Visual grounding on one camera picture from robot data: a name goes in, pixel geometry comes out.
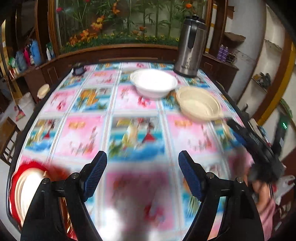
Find white foam bowl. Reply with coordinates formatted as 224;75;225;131
129;69;178;99

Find small black table device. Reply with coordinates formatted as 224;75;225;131
72;63;86;76

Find small beige plastic bowl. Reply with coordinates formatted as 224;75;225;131
176;86;224;121

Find white plastic bucket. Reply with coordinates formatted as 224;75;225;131
18;92;36;118

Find red thermos flask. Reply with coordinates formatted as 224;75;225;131
23;47;31;67

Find person right hand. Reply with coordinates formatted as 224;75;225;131
251;180;274;215

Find wooden chair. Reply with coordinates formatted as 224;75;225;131
1;117;21;166

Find stacked bowls on stool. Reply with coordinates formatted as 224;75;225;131
37;84;50;99

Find blue thermos flask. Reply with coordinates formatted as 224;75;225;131
30;40;42;66

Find large beige plastic bowl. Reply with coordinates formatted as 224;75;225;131
14;168;49;226

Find colourful printed tablecloth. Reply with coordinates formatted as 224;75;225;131
6;62;252;240

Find large red glass plate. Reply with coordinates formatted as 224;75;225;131
9;160;69;227

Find stainless steel thermos jug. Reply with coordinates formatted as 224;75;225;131
174;15;206;78

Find purple bottles on cabinet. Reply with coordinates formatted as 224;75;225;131
216;45;229;62

